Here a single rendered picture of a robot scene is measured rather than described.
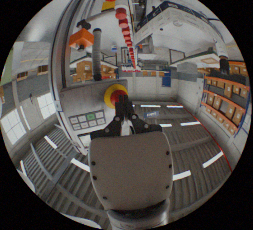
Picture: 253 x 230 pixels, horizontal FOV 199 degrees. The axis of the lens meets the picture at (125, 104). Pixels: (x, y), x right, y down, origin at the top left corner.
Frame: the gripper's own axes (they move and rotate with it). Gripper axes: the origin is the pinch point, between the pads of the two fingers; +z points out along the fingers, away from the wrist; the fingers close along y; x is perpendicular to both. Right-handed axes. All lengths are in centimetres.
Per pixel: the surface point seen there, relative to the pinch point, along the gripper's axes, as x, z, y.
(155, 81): -361, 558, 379
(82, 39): 11.5, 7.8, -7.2
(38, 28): 39, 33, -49
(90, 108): -1.7, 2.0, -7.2
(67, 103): 0.9, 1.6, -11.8
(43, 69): -12, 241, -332
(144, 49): 4.4, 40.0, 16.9
